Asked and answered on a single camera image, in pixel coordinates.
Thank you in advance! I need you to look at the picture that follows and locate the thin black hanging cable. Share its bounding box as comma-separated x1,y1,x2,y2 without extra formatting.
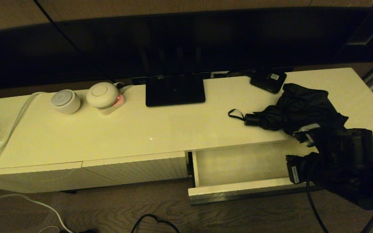
34,0,57,24

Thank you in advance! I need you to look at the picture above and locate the black umbrella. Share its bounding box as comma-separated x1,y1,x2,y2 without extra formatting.
228,83,349,146

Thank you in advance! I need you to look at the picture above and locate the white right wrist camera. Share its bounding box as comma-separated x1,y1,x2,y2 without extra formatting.
294,124,320,147

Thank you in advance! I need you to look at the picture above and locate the black flat screen television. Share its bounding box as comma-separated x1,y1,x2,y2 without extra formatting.
0,7,373,92

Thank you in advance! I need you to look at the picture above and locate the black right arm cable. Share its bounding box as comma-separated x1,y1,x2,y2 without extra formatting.
305,180,330,233

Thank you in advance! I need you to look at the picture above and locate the black television pedestal base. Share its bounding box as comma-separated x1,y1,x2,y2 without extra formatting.
145,74,206,107

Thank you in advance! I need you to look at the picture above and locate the white ribbed cabinet door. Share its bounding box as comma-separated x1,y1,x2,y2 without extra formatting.
82,151,189,188
0,161,84,194

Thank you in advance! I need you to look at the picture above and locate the white power strip red light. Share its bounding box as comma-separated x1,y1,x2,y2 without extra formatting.
97,94,126,116

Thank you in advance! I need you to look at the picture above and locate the white cabinet drawer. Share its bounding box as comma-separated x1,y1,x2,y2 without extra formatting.
187,138,320,205

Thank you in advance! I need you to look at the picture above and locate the black set-top box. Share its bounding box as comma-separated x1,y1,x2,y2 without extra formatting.
250,68,287,94

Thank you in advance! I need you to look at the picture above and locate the thick white power cable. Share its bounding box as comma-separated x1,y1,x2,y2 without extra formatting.
0,92,73,233

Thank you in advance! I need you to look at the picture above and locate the white speaker with grey top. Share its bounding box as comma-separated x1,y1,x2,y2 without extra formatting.
51,89,81,114

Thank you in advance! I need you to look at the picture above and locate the cream round dome device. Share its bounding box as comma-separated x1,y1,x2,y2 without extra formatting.
86,82,120,109

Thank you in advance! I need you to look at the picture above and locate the white ribbed cabinet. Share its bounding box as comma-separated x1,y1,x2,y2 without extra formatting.
0,67,373,194

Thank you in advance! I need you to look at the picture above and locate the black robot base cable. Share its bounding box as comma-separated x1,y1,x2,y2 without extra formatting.
131,214,180,233

